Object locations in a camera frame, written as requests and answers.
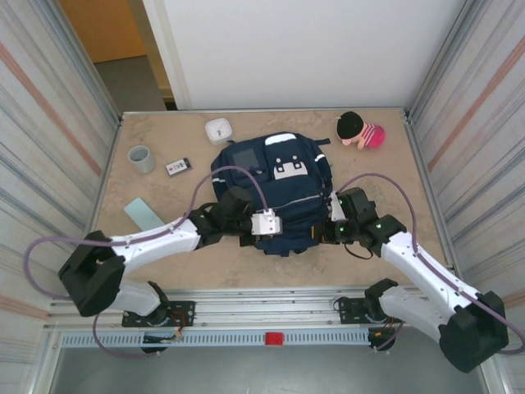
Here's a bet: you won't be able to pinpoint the navy blue backpack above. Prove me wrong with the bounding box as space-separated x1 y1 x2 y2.
210 131 334 258

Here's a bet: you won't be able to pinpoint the light blue pouch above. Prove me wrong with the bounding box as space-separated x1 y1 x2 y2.
124 197 165 231

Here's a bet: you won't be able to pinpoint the pink plush doll black hair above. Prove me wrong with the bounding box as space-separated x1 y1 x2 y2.
336 110 386 149

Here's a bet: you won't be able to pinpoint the white square box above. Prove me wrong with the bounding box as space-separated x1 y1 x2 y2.
204 117 234 146

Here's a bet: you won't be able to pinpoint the aluminium mounting rails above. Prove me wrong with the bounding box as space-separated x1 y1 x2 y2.
44 286 491 332

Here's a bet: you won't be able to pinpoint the grey cup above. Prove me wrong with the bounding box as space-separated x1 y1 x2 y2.
127 146 157 174

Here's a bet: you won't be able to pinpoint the brown wooden door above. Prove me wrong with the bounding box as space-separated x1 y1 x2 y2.
59 0 176 106

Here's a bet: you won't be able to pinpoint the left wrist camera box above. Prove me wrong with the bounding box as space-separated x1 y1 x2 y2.
250 208 284 237

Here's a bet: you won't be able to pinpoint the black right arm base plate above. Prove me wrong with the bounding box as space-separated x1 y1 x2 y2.
336 295 413 325

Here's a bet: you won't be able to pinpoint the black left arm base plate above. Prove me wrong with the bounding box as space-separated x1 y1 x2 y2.
121 300 196 328

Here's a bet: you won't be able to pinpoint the red black power wires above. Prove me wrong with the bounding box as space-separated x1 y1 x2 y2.
368 315 407 341
166 309 194 342

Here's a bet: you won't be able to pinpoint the slotted grey cable duct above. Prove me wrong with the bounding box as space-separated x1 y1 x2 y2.
60 331 372 348

